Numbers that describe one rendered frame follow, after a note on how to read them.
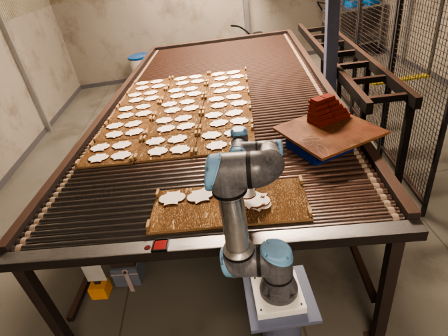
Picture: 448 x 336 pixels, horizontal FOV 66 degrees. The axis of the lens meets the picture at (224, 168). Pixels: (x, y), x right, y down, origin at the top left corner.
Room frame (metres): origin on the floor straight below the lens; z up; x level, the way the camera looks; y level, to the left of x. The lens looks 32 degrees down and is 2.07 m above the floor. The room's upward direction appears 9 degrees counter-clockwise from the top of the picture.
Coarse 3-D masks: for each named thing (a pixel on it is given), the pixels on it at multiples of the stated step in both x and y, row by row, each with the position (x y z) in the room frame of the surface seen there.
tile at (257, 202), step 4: (256, 196) 1.39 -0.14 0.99; (260, 196) 1.38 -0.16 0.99; (244, 200) 1.37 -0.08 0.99; (248, 200) 1.37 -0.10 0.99; (252, 200) 1.36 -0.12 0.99; (256, 200) 1.36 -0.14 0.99; (260, 200) 1.35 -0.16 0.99; (248, 204) 1.33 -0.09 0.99; (252, 204) 1.33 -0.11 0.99; (256, 204) 1.32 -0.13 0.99; (260, 204) 1.32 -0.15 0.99; (248, 208) 1.30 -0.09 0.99
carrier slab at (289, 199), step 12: (276, 180) 1.57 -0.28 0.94; (288, 180) 1.55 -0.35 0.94; (264, 192) 1.48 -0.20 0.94; (276, 192) 1.46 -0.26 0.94; (288, 192) 1.45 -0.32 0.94; (300, 192) 1.43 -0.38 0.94; (276, 204) 1.36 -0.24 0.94; (288, 204) 1.35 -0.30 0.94; (300, 204) 1.34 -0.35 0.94; (252, 216) 1.30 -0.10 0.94; (264, 216) 1.29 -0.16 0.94; (276, 216) 1.27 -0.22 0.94; (288, 216) 1.26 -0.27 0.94; (300, 216) 1.25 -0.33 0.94
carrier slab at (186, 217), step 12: (180, 192) 1.60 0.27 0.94; (156, 204) 1.52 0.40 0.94; (180, 204) 1.48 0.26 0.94; (192, 204) 1.47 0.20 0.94; (204, 204) 1.45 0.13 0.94; (216, 204) 1.44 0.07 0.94; (156, 216) 1.41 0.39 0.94; (168, 216) 1.40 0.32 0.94; (180, 216) 1.38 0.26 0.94; (192, 216) 1.37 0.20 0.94; (204, 216) 1.35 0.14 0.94; (216, 216) 1.34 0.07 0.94; (156, 228) 1.32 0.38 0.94; (168, 228) 1.30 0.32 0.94; (180, 228) 1.29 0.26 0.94; (192, 228) 1.28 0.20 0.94; (204, 228) 1.27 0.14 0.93; (216, 228) 1.26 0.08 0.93
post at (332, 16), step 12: (336, 0) 3.00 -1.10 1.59; (336, 12) 3.00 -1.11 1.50; (336, 24) 3.00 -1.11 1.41; (336, 36) 3.00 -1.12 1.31; (324, 48) 3.09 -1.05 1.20; (336, 48) 3.00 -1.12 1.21; (324, 60) 3.08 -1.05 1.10; (336, 60) 3.00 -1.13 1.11; (324, 72) 3.06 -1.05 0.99; (336, 72) 3.00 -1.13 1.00
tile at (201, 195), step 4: (204, 188) 1.58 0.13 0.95; (192, 192) 1.56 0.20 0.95; (196, 192) 1.56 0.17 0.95; (200, 192) 1.55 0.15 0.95; (204, 192) 1.55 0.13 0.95; (208, 192) 1.54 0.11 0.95; (188, 196) 1.53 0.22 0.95; (192, 196) 1.53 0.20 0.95; (196, 196) 1.52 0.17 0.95; (200, 196) 1.52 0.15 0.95; (204, 196) 1.51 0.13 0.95; (208, 196) 1.50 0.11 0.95; (212, 196) 1.51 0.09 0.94; (188, 200) 1.50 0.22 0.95; (192, 200) 1.49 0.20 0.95; (196, 200) 1.48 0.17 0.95; (200, 200) 1.48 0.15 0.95; (204, 200) 1.47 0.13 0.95; (208, 200) 1.47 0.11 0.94; (196, 204) 1.46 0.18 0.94
